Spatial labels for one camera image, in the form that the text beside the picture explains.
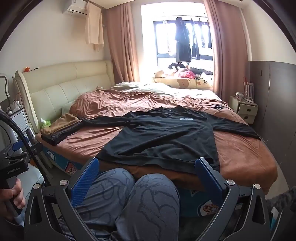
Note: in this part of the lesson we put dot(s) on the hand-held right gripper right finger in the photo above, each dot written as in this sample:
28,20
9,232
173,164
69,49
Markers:
208,180

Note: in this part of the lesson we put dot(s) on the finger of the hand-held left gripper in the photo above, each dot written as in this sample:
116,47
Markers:
18,146

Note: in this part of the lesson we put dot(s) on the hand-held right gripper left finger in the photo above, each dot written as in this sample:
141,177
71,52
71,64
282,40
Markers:
85,178

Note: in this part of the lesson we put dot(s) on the black long-sleeve shirt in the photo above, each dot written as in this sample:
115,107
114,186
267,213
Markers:
161,139

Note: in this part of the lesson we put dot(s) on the stack of folded clothes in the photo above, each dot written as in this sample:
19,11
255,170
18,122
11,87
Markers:
60,129

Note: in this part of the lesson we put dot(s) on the person's left hand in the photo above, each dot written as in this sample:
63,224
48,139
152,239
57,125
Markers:
20,197

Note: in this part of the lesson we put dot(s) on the grey chair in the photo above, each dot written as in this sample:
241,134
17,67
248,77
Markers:
34,183

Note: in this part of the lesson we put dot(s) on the grey bedside table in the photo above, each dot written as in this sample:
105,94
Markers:
19,120

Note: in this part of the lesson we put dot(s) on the green tissue pack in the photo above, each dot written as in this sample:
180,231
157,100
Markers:
46,123

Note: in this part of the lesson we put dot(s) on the brown fleece blanket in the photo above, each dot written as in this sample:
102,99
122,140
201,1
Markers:
242,157

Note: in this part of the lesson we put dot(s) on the silver framed mirror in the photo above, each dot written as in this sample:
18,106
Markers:
2,92

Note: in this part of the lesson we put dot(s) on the person's patterned grey trousers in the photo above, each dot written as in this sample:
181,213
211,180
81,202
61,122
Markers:
138,208

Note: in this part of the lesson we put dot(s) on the small orange toy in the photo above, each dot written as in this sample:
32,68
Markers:
27,69

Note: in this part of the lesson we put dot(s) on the grey fuzzy cloth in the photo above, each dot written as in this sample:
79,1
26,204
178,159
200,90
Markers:
282,204

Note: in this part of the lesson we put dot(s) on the white bedside cabinet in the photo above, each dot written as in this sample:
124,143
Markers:
245,111

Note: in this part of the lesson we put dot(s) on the cream padded headboard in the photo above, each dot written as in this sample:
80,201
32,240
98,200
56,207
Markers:
69,81

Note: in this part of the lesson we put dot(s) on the white power strip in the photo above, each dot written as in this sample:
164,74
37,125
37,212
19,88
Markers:
251,101

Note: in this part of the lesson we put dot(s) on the bear print long pillow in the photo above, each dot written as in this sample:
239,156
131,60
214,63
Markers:
182,83

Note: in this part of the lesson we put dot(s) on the beige duvet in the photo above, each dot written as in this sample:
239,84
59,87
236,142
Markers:
143,89

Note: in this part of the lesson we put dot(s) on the pink plush toy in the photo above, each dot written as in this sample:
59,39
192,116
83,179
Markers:
186,74

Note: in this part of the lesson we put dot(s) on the black crumpled cloth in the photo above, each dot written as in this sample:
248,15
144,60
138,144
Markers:
202,70

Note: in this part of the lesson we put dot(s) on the beige plush bear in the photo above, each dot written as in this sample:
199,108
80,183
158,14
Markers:
160,74

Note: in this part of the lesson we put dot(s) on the black white plush toy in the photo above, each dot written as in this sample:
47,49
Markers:
177,66

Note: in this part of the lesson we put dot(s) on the pink curtain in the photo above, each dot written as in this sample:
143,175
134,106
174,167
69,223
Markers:
219,58
122,46

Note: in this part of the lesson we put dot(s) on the narrow dark hanging garment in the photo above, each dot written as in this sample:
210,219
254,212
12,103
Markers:
195,46

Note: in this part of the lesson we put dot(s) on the long black hanging garment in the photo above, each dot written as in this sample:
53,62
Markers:
182,46

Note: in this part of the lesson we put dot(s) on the cream hanging cloth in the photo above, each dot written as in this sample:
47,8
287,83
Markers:
93,27

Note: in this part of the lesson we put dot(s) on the short dark hanging garment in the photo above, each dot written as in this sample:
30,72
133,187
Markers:
209,34

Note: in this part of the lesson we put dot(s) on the white air conditioner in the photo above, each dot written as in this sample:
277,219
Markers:
75,7

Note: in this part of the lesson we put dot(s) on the dark framed window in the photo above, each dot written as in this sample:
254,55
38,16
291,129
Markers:
161,37

